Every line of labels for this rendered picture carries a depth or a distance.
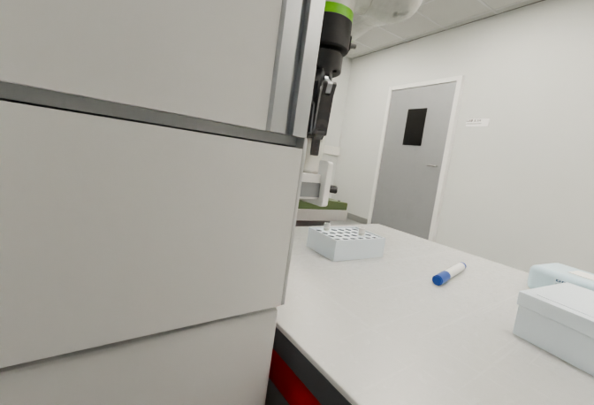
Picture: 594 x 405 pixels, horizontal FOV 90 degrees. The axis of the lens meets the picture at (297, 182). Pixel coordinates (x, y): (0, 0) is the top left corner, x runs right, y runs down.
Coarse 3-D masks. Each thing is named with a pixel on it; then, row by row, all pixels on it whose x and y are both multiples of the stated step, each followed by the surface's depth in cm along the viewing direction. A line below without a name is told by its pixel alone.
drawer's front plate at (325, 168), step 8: (320, 160) 72; (320, 168) 72; (328, 168) 70; (328, 176) 70; (320, 184) 72; (328, 184) 71; (320, 192) 71; (328, 192) 71; (304, 200) 76; (312, 200) 74; (320, 200) 71
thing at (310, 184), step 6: (306, 174) 69; (312, 174) 70; (318, 174) 71; (306, 180) 69; (312, 180) 70; (318, 180) 71; (306, 186) 69; (312, 186) 70; (318, 186) 71; (306, 192) 69; (312, 192) 70; (318, 192) 72; (300, 198) 69; (306, 198) 70; (312, 198) 71
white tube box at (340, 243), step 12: (312, 228) 56; (336, 228) 60; (348, 228) 62; (312, 240) 56; (324, 240) 53; (336, 240) 50; (348, 240) 52; (360, 240) 53; (372, 240) 55; (384, 240) 57; (324, 252) 53; (336, 252) 51; (348, 252) 52; (360, 252) 54; (372, 252) 56
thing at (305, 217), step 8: (304, 216) 99; (312, 216) 101; (320, 216) 102; (328, 216) 104; (336, 216) 106; (344, 216) 108; (296, 224) 103; (304, 224) 104; (312, 224) 106; (320, 224) 108
